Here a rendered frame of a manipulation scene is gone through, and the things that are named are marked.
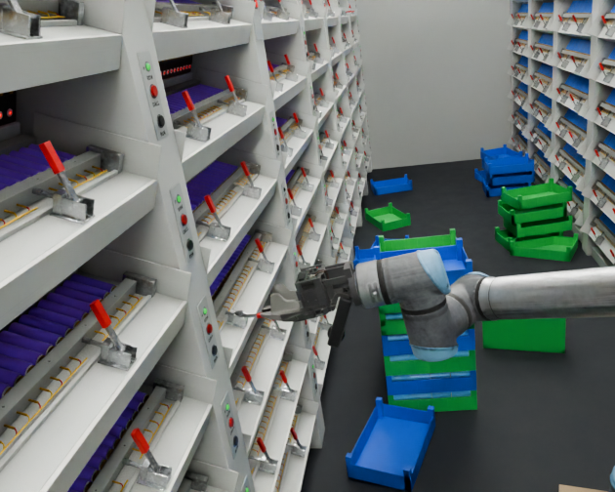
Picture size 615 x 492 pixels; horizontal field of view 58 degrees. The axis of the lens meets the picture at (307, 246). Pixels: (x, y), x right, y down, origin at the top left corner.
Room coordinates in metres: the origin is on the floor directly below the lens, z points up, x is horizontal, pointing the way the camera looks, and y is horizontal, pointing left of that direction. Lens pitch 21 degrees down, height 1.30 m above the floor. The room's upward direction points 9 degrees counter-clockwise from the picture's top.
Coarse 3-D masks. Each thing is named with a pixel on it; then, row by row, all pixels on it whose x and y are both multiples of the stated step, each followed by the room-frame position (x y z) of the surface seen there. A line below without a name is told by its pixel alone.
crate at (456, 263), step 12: (456, 240) 1.74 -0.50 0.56; (384, 252) 1.79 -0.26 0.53; (396, 252) 1.78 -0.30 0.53; (408, 252) 1.77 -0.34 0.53; (444, 252) 1.76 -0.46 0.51; (456, 252) 1.75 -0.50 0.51; (444, 264) 1.73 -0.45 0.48; (456, 264) 1.71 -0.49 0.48; (468, 264) 1.56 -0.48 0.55; (456, 276) 1.56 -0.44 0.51
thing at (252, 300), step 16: (256, 224) 1.49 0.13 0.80; (272, 240) 1.49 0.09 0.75; (288, 240) 1.48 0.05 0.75; (256, 256) 1.38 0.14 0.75; (272, 256) 1.39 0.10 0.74; (256, 272) 1.28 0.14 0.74; (272, 272) 1.30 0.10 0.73; (256, 288) 1.21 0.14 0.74; (240, 304) 1.13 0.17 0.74; (256, 304) 1.14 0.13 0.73; (256, 320) 1.13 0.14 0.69; (224, 336) 0.99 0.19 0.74; (240, 336) 1.00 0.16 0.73; (240, 352) 1.00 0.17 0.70
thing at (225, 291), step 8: (256, 232) 1.47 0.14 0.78; (248, 248) 1.36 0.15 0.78; (248, 256) 1.32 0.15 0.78; (240, 264) 1.27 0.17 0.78; (232, 272) 1.22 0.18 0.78; (240, 272) 1.24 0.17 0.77; (248, 272) 1.26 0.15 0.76; (232, 280) 1.18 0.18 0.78; (224, 288) 1.14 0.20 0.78; (232, 288) 1.17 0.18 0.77; (240, 288) 1.18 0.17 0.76; (224, 296) 1.10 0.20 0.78; (216, 304) 1.07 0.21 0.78; (224, 304) 1.10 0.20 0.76; (232, 304) 1.11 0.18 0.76; (216, 312) 1.03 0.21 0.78
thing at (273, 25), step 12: (264, 0) 2.19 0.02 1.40; (276, 0) 2.18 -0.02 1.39; (264, 12) 1.72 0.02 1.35; (276, 12) 1.99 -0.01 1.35; (288, 12) 2.17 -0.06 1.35; (300, 12) 2.16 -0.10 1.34; (264, 24) 1.61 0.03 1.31; (276, 24) 1.78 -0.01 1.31; (288, 24) 1.97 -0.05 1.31; (264, 36) 1.64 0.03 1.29; (276, 36) 1.81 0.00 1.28
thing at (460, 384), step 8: (472, 376) 1.56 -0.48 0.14; (392, 384) 1.59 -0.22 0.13; (400, 384) 1.59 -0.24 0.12; (408, 384) 1.59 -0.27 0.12; (416, 384) 1.58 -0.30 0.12; (424, 384) 1.58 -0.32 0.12; (432, 384) 1.58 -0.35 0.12; (440, 384) 1.57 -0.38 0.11; (448, 384) 1.57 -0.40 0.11; (456, 384) 1.56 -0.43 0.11; (464, 384) 1.56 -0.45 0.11; (472, 384) 1.56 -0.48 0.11; (392, 392) 1.60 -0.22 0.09; (400, 392) 1.59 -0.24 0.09; (408, 392) 1.59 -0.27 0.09; (416, 392) 1.58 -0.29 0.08; (424, 392) 1.58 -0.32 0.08
